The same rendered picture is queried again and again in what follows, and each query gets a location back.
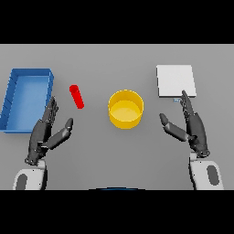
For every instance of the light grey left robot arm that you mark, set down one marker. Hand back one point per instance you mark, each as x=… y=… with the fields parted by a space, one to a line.
x=30 y=178

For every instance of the yellow bowl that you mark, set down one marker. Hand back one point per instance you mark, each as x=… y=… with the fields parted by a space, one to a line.
x=125 y=109

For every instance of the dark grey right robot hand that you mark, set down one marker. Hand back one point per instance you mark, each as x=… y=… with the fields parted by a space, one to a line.
x=195 y=128

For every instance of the pale square measuring scale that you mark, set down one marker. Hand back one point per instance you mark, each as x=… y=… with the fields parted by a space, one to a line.
x=175 y=80

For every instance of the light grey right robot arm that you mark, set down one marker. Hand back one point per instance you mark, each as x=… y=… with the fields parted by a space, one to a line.
x=204 y=175

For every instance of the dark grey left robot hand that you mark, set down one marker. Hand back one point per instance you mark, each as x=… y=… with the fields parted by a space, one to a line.
x=40 y=134

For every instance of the red beaker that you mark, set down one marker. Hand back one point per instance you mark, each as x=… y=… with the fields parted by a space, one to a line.
x=76 y=96

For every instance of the blue rectangular tray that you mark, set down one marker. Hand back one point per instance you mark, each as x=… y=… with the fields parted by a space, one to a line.
x=27 y=99

